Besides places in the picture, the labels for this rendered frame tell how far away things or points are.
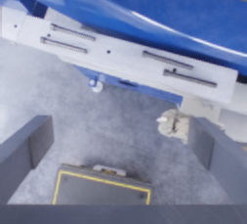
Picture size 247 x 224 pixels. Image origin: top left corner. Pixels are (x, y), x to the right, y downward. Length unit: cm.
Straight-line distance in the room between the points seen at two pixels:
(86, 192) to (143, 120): 72
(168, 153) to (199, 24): 116
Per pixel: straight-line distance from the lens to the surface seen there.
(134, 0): 69
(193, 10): 77
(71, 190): 146
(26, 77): 201
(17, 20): 109
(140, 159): 165
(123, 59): 82
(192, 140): 17
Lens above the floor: 162
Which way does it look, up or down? 81 degrees down
